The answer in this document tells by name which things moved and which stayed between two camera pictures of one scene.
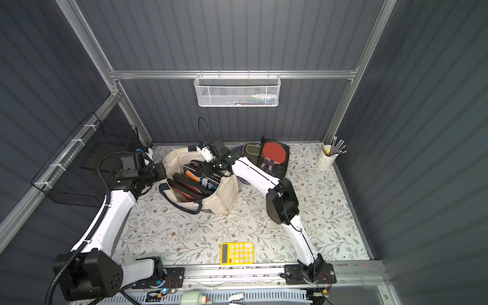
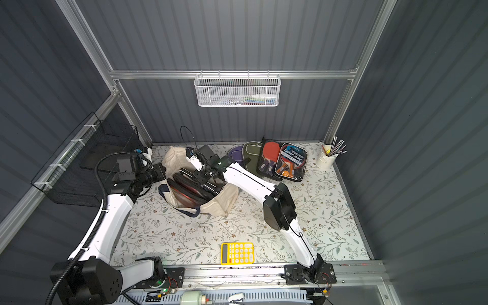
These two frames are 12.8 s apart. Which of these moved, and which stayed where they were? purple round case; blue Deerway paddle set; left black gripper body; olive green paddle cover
Moved: blue Deerway paddle set
Stayed: purple round case; left black gripper body; olive green paddle cover
